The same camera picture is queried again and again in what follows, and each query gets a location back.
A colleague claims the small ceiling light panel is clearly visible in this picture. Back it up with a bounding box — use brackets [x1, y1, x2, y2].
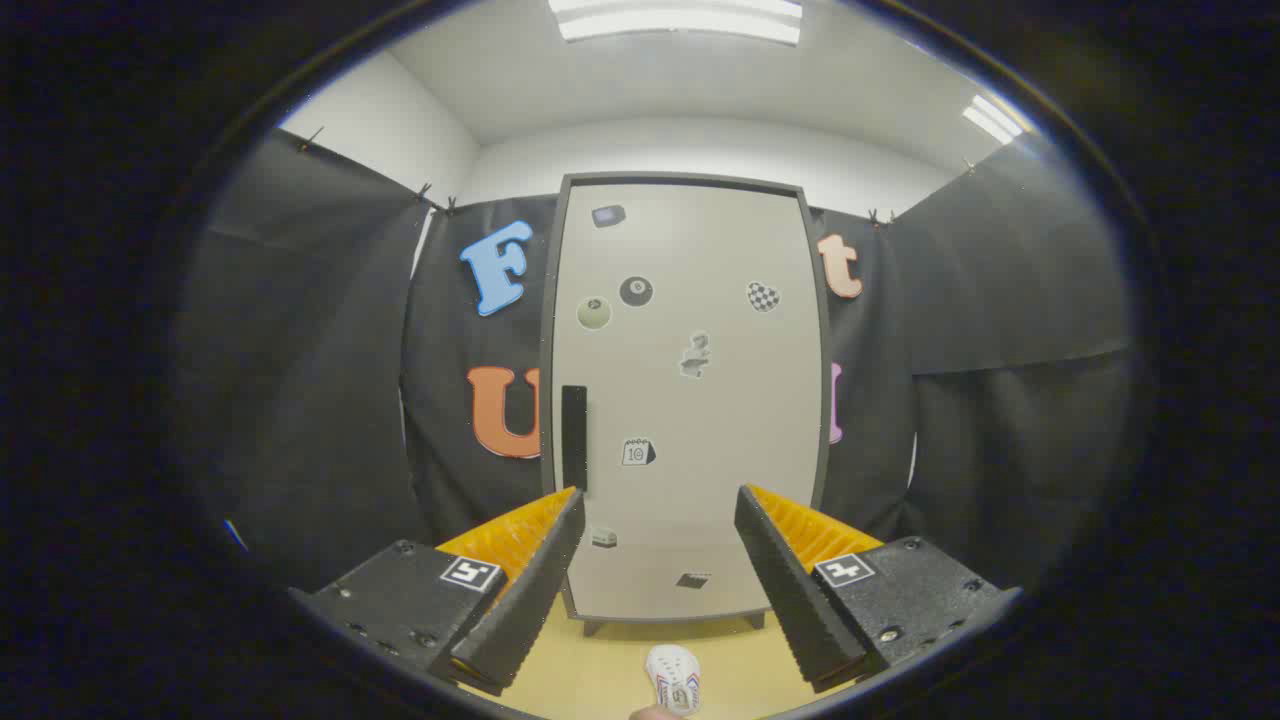
[962, 94, 1025, 146]

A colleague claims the grey shoe cabinet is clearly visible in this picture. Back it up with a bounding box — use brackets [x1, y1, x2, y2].
[540, 172, 833, 638]

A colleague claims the beige shoe cabinet door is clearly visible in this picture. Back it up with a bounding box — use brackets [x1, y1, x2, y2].
[552, 183, 823, 621]

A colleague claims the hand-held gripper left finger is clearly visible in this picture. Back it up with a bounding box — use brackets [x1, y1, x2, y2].
[288, 486, 587, 698]

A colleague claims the black door handle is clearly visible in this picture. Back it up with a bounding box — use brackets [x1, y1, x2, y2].
[562, 385, 589, 493]

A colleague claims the white canvas shoe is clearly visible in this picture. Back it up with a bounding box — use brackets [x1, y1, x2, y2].
[645, 645, 702, 716]

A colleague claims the long ceiling light panel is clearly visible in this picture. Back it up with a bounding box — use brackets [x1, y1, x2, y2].
[548, 0, 804, 47]

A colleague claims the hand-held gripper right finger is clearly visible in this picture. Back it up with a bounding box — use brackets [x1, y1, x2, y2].
[734, 484, 1023, 693]

